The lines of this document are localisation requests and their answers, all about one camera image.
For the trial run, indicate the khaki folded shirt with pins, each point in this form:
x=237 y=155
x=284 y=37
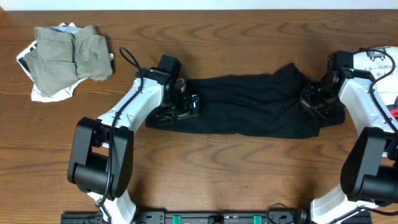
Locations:
x=59 y=59

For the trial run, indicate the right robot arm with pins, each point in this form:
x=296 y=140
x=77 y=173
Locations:
x=366 y=185

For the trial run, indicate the black t-shirt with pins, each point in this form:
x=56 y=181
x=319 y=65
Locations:
x=263 y=105

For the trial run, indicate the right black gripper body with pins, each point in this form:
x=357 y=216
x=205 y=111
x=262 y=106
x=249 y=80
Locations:
x=318 y=100

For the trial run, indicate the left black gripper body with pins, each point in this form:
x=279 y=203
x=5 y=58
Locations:
x=182 y=109

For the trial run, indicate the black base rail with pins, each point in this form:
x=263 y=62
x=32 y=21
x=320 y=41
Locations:
x=273 y=216

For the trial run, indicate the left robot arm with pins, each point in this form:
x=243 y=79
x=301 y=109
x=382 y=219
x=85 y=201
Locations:
x=102 y=152

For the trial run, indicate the white printed garment under khaki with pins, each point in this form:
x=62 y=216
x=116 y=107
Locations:
x=49 y=96

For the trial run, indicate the black red garment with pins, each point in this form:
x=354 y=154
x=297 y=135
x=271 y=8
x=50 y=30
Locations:
x=394 y=110

